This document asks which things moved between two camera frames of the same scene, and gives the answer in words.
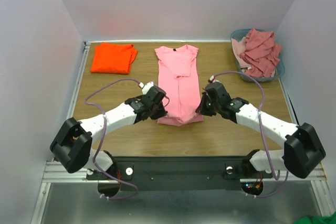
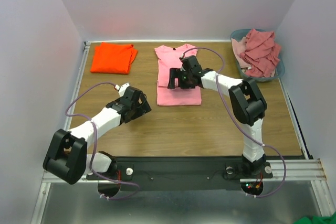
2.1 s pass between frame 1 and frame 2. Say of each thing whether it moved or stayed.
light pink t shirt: moved
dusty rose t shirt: stayed
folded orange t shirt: stayed
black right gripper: moved
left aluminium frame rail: stayed
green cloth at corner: stayed
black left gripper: moved
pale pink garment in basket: stayed
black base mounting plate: stayed
